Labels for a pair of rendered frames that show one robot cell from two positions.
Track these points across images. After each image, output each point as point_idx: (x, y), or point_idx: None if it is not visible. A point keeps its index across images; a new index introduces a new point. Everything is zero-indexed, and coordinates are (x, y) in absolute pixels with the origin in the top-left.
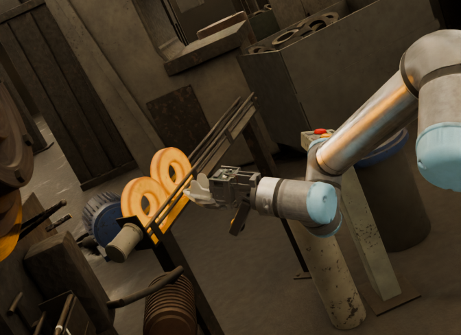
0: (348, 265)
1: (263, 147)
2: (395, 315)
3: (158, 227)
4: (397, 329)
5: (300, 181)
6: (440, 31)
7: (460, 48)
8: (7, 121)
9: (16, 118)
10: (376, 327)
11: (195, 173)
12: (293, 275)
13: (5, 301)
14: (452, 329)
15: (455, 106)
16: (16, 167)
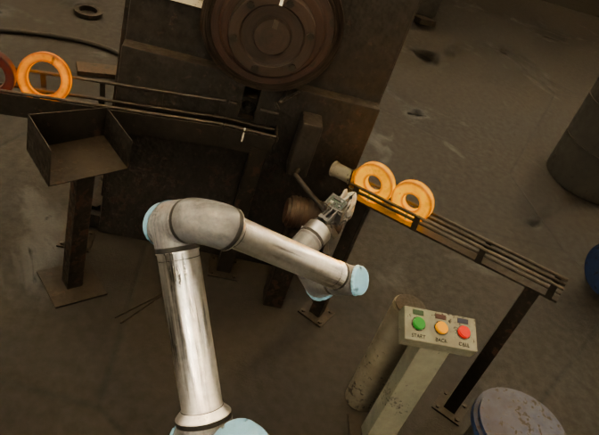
0: (437, 434)
1: (513, 313)
2: (340, 425)
3: (356, 193)
4: (323, 417)
5: (306, 242)
6: (217, 208)
7: (186, 202)
8: (279, 51)
9: (299, 57)
10: (334, 407)
11: (416, 219)
12: (449, 392)
13: (267, 105)
14: None
15: (166, 202)
16: (258, 65)
